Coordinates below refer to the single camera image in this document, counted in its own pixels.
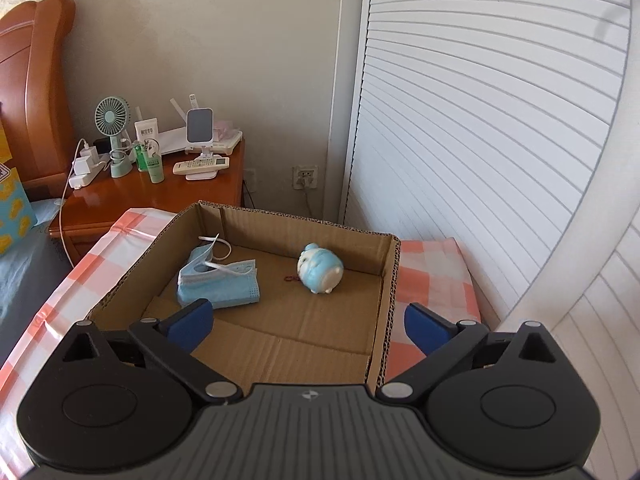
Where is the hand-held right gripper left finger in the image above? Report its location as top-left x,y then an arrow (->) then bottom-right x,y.
57,298 -> 246,407

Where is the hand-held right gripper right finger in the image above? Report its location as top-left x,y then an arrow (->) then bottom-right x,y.
375,302 -> 567,404

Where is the cardboard box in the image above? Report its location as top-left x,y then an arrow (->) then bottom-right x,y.
82,201 -> 402,397

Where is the stack of blue face masks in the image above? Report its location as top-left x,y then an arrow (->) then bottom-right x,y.
177,236 -> 262,310

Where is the pink and white checkered tablecloth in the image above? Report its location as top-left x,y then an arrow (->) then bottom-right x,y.
0,207 -> 484,480

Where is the blue and white plush toy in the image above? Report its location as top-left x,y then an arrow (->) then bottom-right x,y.
296,243 -> 345,295

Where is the wooden nightstand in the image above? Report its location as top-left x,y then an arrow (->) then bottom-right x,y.
48,137 -> 247,268

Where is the white remote control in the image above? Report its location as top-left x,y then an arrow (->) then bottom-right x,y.
173,156 -> 230,176

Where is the green bottle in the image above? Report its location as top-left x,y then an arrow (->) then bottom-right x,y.
144,150 -> 166,185

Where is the grey-blue bed sheet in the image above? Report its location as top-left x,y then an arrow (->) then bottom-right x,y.
0,197 -> 77,367

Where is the white power strip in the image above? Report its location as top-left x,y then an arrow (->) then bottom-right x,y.
68,160 -> 109,190

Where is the white router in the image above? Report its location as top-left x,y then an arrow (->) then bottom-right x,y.
131,94 -> 244,156

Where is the white louvered closet door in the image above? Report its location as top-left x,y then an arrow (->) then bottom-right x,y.
547,240 -> 640,466
339,0 -> 634,322

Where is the white tube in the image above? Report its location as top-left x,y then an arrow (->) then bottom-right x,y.
134,118 -> 160,154

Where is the yellow printed pillow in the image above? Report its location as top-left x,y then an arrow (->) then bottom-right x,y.
0,105 -> 37,257

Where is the green mini fan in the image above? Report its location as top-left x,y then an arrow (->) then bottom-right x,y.
95,96 -> 134,179

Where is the wooden headboard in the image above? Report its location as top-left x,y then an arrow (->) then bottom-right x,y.
0,0 -> 77,197

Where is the white charging cable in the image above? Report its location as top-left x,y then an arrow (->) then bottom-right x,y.
56,139 -> 92,267

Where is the wall socket with plug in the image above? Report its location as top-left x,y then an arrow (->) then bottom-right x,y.
292,164 -> 320,191

